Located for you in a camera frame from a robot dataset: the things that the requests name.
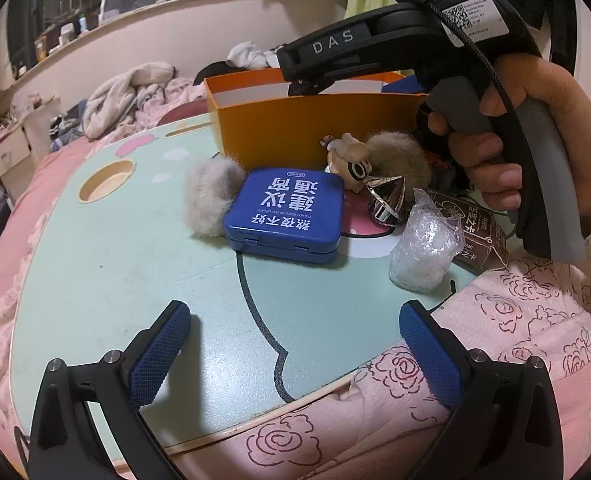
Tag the clear plastic bag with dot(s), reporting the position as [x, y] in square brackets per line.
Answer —
[420, 250]

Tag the row of small bottles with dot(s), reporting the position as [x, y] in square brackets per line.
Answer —
[63, 37]

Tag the orange cardboard box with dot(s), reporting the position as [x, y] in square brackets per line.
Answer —
[285, 125]

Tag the white cardboard box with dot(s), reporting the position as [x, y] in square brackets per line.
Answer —
[8, 160]
[43, 125]

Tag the grey fluffy pom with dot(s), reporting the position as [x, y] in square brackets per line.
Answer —
[208, 195]

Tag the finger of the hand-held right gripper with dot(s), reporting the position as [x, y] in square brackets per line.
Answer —
[405, 86]
[308, 87]

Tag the brown fluffy pom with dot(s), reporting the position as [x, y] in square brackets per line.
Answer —
[400, 155]

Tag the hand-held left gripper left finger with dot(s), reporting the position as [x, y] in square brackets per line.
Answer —
[160, 355]

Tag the blue plastic case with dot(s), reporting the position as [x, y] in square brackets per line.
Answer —
[285, 215]

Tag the mint green cartoon desktop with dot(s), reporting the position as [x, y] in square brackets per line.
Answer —
[125, 260]

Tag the black crumpled clothes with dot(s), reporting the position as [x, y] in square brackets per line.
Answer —
[223, 69]

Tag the small cartoon figurine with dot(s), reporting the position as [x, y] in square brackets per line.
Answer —
[350, 160]

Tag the silver metal cone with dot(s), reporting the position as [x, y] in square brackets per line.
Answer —
[388, 200]

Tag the brown printed packet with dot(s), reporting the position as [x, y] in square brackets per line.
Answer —
[480, 240]

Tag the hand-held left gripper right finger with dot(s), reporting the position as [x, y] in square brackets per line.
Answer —
[430, 355]

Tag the person's right hand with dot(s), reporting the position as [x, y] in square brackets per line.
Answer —
[575, 135]

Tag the white crumpled clothes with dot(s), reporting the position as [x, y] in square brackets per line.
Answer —
[248, 52]

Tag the dark red pillow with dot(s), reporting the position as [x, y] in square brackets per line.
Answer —
[185, 110]

